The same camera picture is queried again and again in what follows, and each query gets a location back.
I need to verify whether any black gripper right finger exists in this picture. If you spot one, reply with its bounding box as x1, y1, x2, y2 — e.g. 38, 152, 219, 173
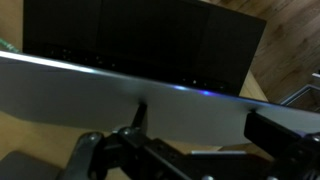
243, 110, 303, 159

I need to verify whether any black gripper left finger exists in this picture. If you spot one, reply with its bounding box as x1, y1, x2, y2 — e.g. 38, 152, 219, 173
130, 101, 149, 130

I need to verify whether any black silver laptop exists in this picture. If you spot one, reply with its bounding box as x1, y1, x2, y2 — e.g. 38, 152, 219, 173
0, 0, 320, 148

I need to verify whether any metal frame stand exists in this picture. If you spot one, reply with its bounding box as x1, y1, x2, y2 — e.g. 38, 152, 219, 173
277, 69, 320, 113

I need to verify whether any green white braided cable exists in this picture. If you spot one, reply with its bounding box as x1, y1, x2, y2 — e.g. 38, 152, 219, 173
0, 37, 22, 55

